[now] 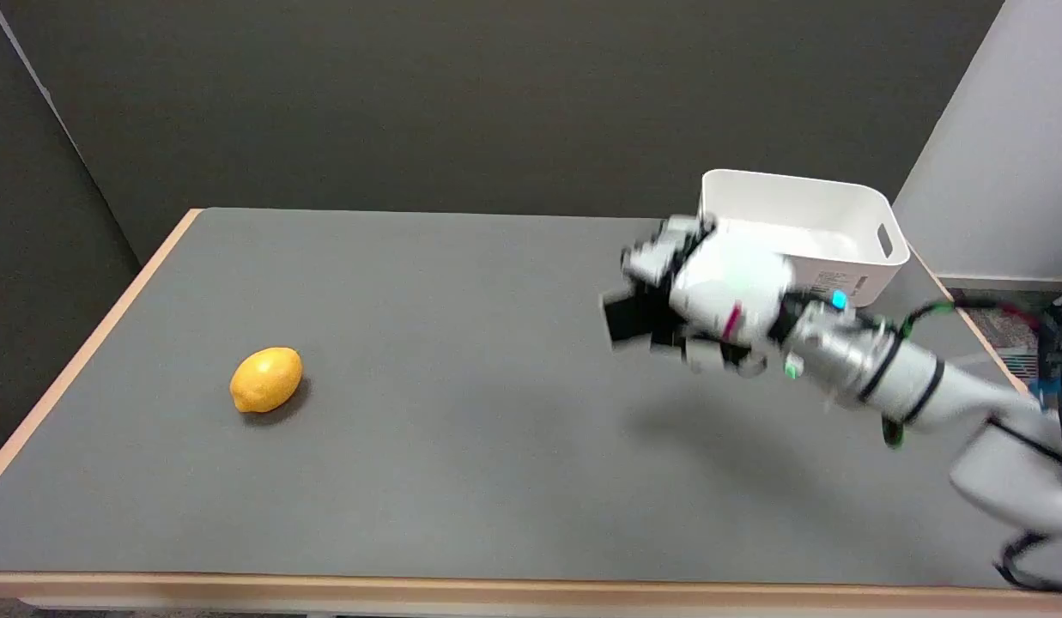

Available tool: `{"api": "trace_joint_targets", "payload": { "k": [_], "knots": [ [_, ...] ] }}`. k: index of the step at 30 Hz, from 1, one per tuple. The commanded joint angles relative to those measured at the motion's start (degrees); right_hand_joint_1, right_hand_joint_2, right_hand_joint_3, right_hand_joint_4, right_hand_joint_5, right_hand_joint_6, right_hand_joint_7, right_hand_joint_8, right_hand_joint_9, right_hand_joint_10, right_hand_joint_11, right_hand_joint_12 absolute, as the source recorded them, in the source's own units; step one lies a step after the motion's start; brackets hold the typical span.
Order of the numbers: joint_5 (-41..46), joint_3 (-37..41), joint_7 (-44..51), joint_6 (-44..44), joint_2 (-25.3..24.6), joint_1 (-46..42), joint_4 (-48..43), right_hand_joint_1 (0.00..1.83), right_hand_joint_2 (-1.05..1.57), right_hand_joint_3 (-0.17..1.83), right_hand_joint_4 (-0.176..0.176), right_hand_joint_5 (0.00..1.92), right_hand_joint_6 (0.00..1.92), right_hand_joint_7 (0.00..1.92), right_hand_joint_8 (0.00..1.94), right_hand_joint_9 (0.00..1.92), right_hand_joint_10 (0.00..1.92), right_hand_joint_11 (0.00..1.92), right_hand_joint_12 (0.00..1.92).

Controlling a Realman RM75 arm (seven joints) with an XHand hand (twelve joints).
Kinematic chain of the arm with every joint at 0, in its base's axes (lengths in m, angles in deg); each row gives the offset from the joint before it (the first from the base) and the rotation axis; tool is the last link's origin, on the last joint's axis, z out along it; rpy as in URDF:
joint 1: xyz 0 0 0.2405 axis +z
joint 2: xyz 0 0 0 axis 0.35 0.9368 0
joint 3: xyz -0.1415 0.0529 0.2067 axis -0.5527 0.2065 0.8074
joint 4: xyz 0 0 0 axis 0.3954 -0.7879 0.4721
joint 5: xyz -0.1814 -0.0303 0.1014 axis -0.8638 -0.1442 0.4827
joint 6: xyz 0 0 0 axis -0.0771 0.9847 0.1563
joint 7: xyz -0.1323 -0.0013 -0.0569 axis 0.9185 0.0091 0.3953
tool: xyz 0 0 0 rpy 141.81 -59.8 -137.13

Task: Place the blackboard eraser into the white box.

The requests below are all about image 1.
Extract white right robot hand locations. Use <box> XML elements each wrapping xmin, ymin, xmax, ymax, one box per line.
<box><xmin>621</xmin><ymin>215</ymin><xmax>799</xmax><ymax>379</ymax></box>

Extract black blackboard eraser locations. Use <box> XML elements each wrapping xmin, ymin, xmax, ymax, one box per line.
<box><xmin>600</xmin><ymin>286</ymin><xmax>674</xmax><ymax>353</ymax></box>

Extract white plastic storage box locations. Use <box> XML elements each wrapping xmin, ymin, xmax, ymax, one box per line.
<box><xmin>697</xmin><ymin>169</ymin><xmax>912</xmax><ymax>308</ymax></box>

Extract patterned red grey item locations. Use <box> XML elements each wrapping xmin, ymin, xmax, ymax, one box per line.
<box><xmin>967</xmin><ymin>302</ymin><xmax>1045</xmax><ymax>385</ymax></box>

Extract black equipment stand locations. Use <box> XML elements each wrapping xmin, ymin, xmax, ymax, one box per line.
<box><xmin>1035</xmin><ymin>290</ymin><xmax>1062</xmax><ymax>417</ymax></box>

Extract yellow lemon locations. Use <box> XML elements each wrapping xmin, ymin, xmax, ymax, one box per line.
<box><xmin>229</xmin><ymin>347</ymin><xmax>304</xmax><ymax>415</ymax></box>

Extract black cable with green section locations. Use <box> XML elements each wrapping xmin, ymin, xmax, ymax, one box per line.
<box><xmin>880</xmin><ymin>296</ymin><xmax>1062</xmax><ymax>450</ymax></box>

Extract black looping cable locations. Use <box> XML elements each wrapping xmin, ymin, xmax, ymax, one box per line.
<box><xmin>992</xmin><ymin>530</ymin><xmax>1062</xmax><ymax>595</ymax></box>

